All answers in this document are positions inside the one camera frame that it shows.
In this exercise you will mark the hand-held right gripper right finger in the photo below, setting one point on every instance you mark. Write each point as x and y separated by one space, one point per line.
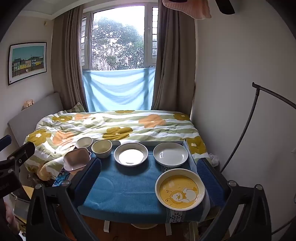
207 176

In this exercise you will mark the cream bowl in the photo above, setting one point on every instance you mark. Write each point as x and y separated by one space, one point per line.
101 149

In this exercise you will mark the floral striped blanket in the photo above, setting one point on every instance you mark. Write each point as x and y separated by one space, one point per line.
115 126

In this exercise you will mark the grey headboard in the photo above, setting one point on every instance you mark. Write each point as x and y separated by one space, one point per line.
37 111

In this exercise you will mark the person's left hand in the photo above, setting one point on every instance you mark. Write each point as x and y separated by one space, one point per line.
10 217

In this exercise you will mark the yellow cartoon plate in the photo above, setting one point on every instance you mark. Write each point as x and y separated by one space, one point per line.
180 190

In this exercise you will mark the pink hanging cloth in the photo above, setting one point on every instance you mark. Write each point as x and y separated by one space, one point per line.
192 9

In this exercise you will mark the white plate with dark rim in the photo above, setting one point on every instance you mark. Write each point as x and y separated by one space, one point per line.
130 154

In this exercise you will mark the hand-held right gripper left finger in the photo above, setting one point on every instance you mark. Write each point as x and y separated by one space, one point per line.
93 170

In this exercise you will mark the small figurine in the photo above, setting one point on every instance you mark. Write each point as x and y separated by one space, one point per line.
28 103

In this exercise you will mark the blue table cloth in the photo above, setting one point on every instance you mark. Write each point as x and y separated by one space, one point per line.
129 185

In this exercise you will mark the black arc lamp stand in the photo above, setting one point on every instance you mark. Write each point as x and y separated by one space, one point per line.
255 85

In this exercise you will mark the crumpled white paper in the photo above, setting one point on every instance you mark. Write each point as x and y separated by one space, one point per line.
214 160

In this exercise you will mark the window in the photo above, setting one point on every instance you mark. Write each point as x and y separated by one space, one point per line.
118 39

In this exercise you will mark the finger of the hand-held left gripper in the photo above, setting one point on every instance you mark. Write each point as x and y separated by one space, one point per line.
5 141
23 150

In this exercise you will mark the plain white plate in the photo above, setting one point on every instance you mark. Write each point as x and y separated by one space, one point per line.
170 154

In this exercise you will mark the brown curtain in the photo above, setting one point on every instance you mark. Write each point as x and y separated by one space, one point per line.
68 60
175 64

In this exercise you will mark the framed wall poster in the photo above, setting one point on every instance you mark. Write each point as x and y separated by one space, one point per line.
27 62

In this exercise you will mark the light blue window cloth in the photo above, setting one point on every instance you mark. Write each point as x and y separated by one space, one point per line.
118 90

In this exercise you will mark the white ribbed bowl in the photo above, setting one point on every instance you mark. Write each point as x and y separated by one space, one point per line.
83 142

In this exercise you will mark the green pillow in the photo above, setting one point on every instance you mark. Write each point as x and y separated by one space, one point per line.
77 108

